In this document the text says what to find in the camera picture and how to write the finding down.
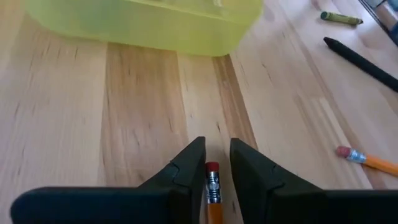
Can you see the orange pencil pink eraser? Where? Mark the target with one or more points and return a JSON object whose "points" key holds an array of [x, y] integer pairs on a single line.
{"points": [[373, 162]]}

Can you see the black pen white print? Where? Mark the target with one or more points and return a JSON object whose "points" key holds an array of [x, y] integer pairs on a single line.
{"points": [[360, 62]]}

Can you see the black aluminium table frame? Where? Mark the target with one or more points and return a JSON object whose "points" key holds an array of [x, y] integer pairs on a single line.
{"points": [[377, 21]]}

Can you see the yellow-green translucent supply box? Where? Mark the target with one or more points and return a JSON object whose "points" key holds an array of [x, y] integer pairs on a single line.
{"points": [[155, 28]]}

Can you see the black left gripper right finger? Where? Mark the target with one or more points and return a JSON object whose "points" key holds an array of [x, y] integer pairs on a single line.
{"points": [[273, 199]]}

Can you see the orange pencil red eraser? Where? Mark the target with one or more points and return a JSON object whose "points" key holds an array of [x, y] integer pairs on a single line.
{"points": [[213, 186]]}

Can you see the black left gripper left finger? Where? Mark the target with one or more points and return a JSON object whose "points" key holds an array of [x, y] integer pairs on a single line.
{"points": [[174, 199]]}

